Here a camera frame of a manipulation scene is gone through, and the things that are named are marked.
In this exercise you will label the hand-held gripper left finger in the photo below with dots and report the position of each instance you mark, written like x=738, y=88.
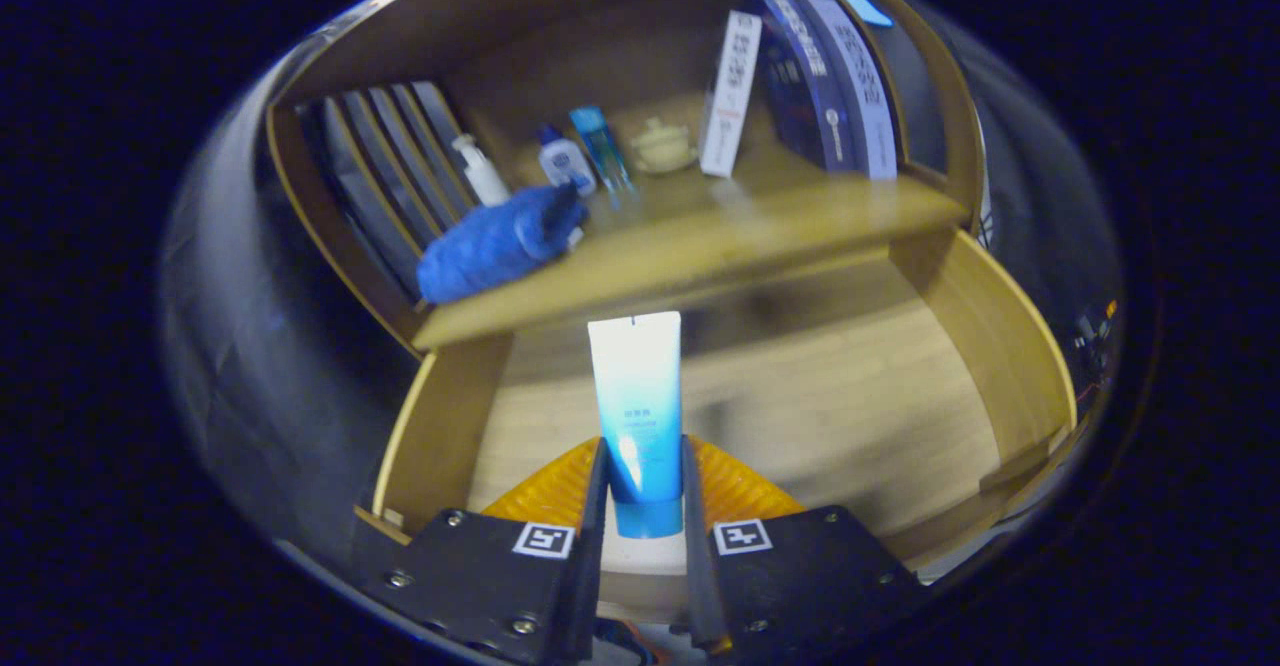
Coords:
x=580, y=566

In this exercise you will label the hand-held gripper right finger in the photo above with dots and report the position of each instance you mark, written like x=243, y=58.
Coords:
x=698, y=566

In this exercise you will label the blue and white tube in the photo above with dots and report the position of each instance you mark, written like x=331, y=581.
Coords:
x=638, y=396

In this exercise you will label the wooden drawer with black knob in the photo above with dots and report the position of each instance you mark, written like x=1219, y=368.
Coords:
x=800, y=416

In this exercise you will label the wooden countertop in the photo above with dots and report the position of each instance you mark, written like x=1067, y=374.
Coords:
x=700, y=236

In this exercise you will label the rolled blue towel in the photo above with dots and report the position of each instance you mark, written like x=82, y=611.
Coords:
x=490, y=246

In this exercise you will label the black backdrop cloth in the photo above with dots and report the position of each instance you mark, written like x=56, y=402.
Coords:
x=270, y=346

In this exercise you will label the white pump bottle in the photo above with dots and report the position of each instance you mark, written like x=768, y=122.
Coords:
x=485, y=178

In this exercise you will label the white bottle with blue cap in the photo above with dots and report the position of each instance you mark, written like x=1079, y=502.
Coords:
x=565, y=164

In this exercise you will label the clear blue bottle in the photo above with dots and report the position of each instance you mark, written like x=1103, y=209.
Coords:
x=603, y=151

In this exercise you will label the black equipment with orange part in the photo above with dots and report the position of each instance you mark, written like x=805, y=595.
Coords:
x=1090, y=341

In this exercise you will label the white book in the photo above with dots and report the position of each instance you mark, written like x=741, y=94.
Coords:
x=730, y=96

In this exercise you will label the dark navy book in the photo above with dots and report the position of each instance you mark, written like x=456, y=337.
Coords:
x=785, y=96

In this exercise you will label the blue spine book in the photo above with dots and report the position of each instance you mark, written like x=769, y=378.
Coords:
x=822, y=96

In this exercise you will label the pale lavender book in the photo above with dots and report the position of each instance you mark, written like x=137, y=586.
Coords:
x=868, y=96

